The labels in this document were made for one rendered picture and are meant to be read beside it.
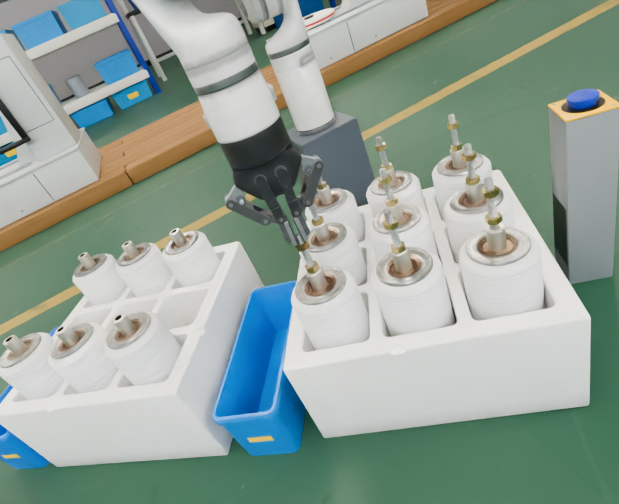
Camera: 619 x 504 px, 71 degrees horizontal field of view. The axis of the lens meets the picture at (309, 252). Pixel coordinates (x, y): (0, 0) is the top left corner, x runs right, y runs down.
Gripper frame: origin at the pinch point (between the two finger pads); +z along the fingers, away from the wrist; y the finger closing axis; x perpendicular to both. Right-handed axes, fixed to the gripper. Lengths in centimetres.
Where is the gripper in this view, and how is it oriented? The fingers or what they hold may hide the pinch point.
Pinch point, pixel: (294, 228)
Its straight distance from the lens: 55.2
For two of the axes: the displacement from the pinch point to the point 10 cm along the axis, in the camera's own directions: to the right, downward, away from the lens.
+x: -2.2, -5.0, 8.4
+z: 3.4, 7.7, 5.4
